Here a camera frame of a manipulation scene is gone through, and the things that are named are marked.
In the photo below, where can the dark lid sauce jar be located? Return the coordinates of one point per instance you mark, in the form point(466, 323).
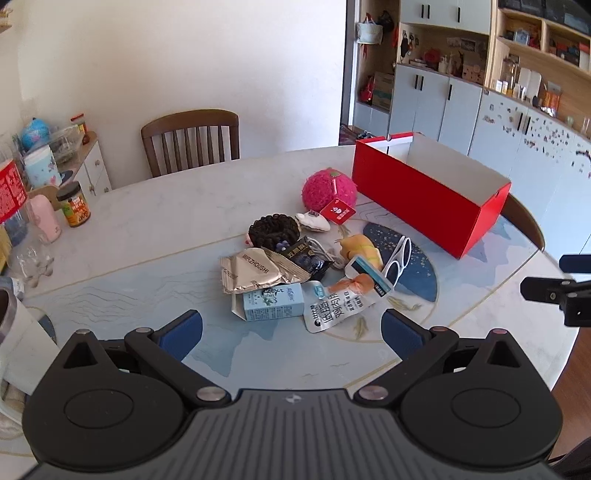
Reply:
point(76, 210)

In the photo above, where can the white side cabinet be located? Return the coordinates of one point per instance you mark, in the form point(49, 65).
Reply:
point(97, 170)

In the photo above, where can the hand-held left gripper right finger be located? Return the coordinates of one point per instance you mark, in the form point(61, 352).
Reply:
point(401, 332)

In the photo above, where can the white marble desktop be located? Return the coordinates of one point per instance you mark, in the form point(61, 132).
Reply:
point(161, 230)

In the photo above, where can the yellow plush toy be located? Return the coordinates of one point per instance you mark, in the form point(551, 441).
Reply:
point(360, 247)

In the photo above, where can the red cardboard box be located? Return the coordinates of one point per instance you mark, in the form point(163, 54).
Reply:
point(415, 203)

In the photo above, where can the blue printed table mat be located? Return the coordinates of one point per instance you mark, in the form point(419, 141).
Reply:
point(138, 295)

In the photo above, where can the light hanging bag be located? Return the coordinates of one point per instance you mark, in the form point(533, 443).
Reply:
point(369, 32)

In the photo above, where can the black hanging bag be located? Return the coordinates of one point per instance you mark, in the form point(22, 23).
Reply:
point(386, 21)

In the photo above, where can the light blue milk carton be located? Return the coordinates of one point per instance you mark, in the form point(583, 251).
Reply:
point(272, 302)

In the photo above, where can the dark brown scrunchie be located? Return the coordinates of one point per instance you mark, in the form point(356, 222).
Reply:
point(265, 228)

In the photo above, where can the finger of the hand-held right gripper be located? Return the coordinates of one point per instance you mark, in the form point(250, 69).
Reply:
point(545, 288)
point(577, 263)

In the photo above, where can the red lid spice jar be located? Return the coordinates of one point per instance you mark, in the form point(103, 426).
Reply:
point(81, 129)

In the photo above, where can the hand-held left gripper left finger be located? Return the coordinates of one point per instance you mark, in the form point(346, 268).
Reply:
point(182, 330)

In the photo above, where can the orange sausage stick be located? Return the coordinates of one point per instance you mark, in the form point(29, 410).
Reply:
point(362, 281)

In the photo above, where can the white sunglasses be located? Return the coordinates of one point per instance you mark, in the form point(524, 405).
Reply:
point(402, 254)

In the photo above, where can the tan foil packet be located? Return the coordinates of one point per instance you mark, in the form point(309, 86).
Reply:
point(293, 272)

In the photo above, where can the red bag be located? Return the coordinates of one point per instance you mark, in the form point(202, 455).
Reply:
point(367, 90)

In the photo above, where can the pink plush ball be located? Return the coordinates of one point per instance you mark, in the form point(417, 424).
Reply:
point(323, 189)

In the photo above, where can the pink bottle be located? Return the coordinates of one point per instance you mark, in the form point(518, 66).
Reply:
point(46, 221)

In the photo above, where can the red canister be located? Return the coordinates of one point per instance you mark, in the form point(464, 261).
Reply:
point(9, 189)

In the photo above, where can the brown wooden chair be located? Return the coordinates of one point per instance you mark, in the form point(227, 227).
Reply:
point(526, 219)
point(189, 121)

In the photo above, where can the gold foil packet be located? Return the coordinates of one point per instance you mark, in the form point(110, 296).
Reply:
point(249, 272)

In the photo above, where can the floral cup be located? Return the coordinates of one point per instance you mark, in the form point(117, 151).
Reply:
point(41, 168)

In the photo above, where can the clear glass cup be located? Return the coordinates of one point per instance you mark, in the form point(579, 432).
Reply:
point(32, 265)

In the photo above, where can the blue globe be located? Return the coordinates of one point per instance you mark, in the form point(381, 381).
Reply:
point(34, 134)

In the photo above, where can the white snack pouch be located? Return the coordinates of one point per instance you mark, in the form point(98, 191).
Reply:
point(332, 309)

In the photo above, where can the cardboard carton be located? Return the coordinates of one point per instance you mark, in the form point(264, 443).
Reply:
point(383, 92)

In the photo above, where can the black snack packet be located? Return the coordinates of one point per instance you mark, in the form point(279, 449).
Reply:
point(300, 256)

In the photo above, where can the white shell plush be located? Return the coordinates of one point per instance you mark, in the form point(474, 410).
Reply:
point(316, 222)

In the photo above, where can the white tumbler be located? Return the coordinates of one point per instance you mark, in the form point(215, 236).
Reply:
point(18, 350)

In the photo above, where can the white and blue packet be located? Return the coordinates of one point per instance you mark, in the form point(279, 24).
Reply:
point(369, 270)

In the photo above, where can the grey and wood wall cabinet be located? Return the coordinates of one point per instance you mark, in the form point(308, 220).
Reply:
point(461, 106)

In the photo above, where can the clear plastic container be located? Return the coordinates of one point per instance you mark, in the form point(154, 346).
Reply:
point(64, 145)

